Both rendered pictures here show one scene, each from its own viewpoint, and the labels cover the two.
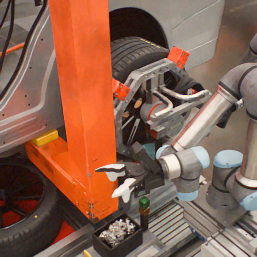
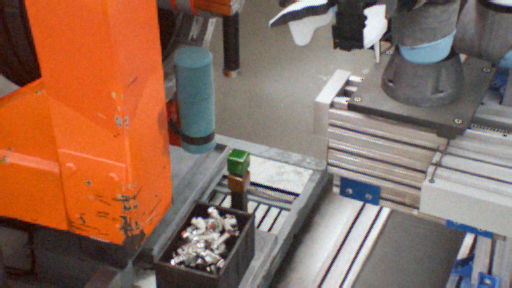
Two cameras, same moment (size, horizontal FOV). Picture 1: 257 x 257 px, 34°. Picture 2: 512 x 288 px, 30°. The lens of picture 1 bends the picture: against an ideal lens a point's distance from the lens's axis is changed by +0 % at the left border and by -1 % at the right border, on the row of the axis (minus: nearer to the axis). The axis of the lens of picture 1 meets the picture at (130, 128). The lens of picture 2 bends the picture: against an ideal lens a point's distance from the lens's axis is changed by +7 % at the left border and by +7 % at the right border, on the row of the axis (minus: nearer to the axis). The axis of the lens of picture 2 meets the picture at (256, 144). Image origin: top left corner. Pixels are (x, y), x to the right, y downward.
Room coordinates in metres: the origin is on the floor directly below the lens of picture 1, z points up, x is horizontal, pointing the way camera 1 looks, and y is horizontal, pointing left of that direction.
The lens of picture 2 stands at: (0.08, 0.65, 1.81)
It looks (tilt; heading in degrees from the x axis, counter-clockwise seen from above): 36 degrees down; 331
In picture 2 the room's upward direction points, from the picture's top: straight up
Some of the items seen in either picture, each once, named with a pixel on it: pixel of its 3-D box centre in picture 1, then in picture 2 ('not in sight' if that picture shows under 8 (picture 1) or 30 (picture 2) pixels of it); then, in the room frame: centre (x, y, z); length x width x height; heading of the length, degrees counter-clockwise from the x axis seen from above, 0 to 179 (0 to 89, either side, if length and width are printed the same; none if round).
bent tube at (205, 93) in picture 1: (183, 84); not in sight; (1.86, -0.28, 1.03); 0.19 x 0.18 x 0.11; 38
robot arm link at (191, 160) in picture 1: (189, 161); not in sight; (1.05, -0.19, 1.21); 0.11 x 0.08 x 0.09; 112
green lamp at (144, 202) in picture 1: (144, 202); (238, 161); (1.44, -0.06, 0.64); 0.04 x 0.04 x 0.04; 38
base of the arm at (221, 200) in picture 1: (225, 189); (424, 63); (1.27, -0.38, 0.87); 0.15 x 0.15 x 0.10
